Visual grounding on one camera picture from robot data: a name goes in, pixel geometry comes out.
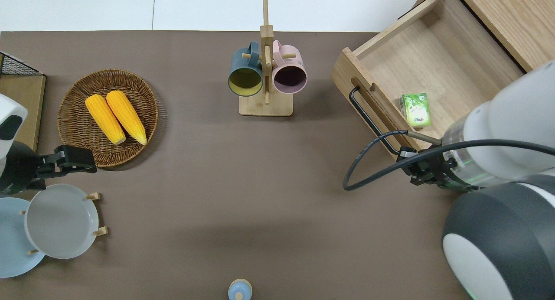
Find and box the green carton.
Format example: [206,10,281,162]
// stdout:
[400,92,432,128]

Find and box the wooden drawer black handle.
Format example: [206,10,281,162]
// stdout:
[331,0,525,162]

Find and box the grey plate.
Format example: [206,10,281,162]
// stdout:
[25,184,99,260]

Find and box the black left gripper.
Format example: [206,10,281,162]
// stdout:
[37,145,97,180]

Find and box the wooden plate rack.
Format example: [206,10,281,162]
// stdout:
[20,192,108,255]

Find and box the round wicker basket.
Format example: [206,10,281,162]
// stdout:
[58,69,159,168]

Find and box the pink mug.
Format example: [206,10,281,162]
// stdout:
[272,40,307,95]

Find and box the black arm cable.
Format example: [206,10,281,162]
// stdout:
[343,130,555,191]

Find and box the dark teal mug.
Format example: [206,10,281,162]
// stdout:
[228,41,264,97]

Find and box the yellow corn cob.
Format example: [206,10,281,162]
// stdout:
[106,90,147,145]
[85,94,127,145]

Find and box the wooden cabinet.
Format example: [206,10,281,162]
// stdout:
[451,0,555,73]

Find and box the wooden mug tree stand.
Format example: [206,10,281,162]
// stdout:
[238,0,297,117]

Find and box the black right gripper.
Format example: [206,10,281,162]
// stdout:
[397,146,461,191]

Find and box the wire grid shelf wooden board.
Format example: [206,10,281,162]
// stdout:
[0,52,46,152]

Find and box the brown table mat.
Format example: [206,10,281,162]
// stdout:
[0,30,473,300]

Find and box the light blue plate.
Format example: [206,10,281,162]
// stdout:
[0,197,46,278]

